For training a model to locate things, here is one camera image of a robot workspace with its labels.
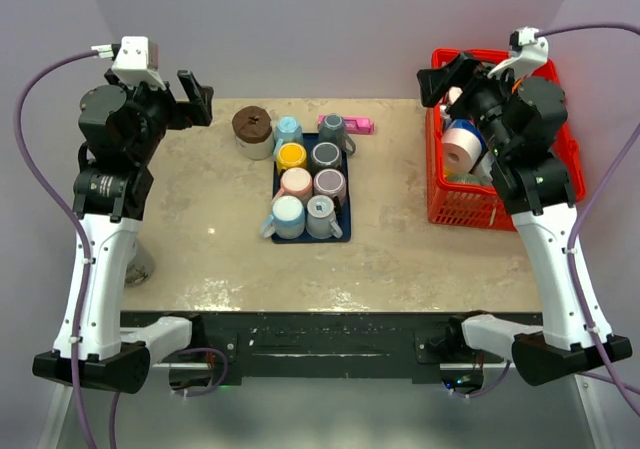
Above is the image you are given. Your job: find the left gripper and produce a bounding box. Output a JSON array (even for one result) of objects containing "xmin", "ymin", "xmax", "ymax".
[{"xmin": 106, "ymin": 68, "xmax": 212, "ymax": 163}]

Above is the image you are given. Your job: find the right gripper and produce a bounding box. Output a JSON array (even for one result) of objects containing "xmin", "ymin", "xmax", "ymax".
[{"xmin": 418, "ymin": 51, "xmax": 529, "ymax": 159}]

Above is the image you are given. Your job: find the pink mug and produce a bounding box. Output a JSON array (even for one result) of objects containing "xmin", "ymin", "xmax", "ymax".
[{"xmin": 274, "ymin": 167, "xmax": 313, "ymax": 206}]

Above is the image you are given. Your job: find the mauve wavy mug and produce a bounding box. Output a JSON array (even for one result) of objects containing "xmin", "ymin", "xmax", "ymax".
[{"xmin": 313, "ymin": 168, "xmax": 347, "ymax": 206}]

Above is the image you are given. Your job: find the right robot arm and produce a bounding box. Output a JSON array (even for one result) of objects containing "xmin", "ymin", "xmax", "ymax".
[{"xmin": 417, "ymin": 52, "xmax": 633, "ymax": 386}]

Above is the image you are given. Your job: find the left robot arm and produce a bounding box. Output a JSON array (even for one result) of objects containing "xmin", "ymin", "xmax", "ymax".
[{"xmin": 32, "ymin": 70, "xmax": 214, "ymax": 394}]

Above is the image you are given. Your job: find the small light blue mug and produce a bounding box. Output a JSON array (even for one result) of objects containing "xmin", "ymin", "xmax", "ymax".
[{"xmin": 274, "ymin": 116, "xmax": 303, "ymax": 145}]

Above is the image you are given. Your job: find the dark grey mug back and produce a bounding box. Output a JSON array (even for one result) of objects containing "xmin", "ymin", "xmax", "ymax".
[{"xmin": 318, "ymin": 113, "xmax": 356, "ymax": 155}]

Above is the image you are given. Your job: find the yellow mug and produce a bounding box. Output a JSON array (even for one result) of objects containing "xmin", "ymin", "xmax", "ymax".
[{"xmin": 275, "ymin": 142, "xmax": 307, "ymax": 174}]

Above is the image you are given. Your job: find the dark grey mug tray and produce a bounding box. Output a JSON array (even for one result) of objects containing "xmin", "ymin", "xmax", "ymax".
[{"xmin": 309, "ymin": 142, "xmax": 342, "ymax": 176}]

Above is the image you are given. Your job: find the brown lidded white jar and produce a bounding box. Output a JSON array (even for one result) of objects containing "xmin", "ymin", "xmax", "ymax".
[{"xmin": 232, "ymin": 106, "xmax": 275, "ymax": 160}]

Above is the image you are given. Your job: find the pink rectangular box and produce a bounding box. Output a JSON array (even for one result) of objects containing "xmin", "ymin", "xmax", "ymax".
[{"xmin": 317, "ymin": 113, "xmax": 375, "ymax": 135}]

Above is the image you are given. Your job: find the green scouring pad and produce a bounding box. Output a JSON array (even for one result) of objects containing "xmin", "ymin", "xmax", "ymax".
[{"xmin": 445, "ymin": 173, "xmax": 492, "ymax": 187}]

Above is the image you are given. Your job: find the red plastic basket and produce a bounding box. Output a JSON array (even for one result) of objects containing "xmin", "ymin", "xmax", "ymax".
[{"xmin": 425, "ymin": 47, "xmax": 587, "ymax": 232}]

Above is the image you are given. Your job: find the dark blue tray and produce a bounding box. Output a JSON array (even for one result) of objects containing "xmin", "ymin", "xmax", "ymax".
[{"xmin": 270, "ymin": 133, "xmax": 352, "ymax": 244}]

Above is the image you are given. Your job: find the grey cup at edge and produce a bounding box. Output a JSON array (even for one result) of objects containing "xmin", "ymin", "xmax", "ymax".
[{"xmin": 125, "ymin": 241, "xmax": 155, "ymax": 287}]

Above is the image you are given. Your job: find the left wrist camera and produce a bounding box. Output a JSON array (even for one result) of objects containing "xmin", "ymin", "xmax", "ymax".
[{"xmin": 91, "ymin": 36, "xmax": 166, "ymax": 90}]

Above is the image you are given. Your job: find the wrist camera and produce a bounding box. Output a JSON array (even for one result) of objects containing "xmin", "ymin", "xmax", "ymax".
[
  {"xmin": 91, "ymin": 36, "xmax": 166, "ymax": 90},
  {"xmin": 488, "ymin": 26, "xmax": 549, "ymax": 80}
]

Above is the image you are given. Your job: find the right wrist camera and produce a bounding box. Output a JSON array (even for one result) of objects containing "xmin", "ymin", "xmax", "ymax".
[{"xmin": 488, "ymin": 26, "xmax": 549, "ymax": 80}]

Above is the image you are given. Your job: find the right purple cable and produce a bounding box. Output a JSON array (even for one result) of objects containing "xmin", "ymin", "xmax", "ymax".
[{"xmin": 537, "ymin": 22, "xmax": 640, "ymax": 395}]

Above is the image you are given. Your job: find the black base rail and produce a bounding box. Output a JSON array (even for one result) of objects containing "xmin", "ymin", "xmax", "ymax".
[{"xmin": 119, "ymin": 310, "xmax": 546, "ymax": 388}]

